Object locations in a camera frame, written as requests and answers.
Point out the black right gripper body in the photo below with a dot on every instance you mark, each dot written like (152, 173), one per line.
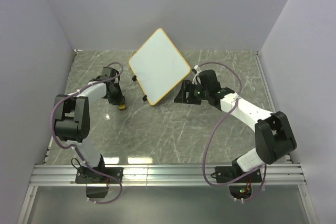
(199, 93)

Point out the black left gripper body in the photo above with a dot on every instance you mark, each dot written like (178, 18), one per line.
(117, 96)

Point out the yellow and black eraser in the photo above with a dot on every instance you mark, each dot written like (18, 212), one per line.
(122, 107)

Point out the yellow framed whiteboard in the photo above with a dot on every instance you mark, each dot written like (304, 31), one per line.
(158, 66)

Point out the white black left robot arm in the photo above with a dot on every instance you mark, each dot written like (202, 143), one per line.
(70, 120)

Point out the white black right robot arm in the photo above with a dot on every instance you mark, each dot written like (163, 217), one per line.
(273, 134)

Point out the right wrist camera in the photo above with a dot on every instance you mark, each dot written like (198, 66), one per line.
(196, 70)

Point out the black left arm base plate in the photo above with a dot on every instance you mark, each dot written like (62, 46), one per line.
(86, 176)

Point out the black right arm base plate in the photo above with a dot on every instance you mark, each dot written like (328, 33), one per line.
(223, 174)

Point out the aluminium rail frame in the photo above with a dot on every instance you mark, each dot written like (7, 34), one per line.
(161, 149)

